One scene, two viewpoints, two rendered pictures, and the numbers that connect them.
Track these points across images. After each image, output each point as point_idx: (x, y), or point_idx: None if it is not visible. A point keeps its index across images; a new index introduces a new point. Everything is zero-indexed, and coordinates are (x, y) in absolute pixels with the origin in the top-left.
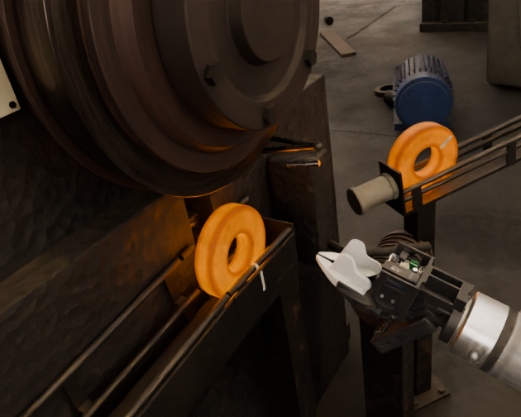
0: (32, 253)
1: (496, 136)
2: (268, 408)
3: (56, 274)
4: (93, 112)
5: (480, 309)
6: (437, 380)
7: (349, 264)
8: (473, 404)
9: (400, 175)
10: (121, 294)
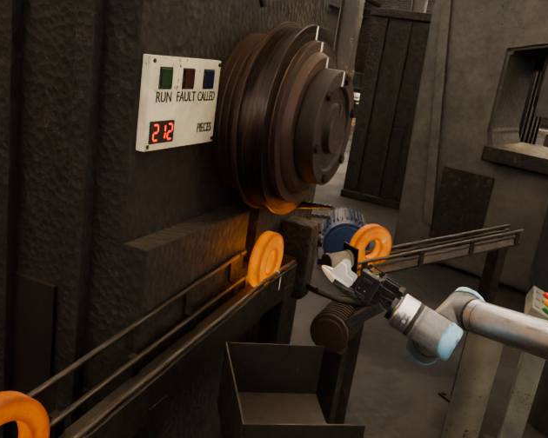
0: (184, 218)
1: (412, 248)
2: None
3: (202, 228)
4: (263, 149)
5: (408, 298)
6: None
7: (344, 268)
8: None
9: (357, 251)
10: (214, 259)
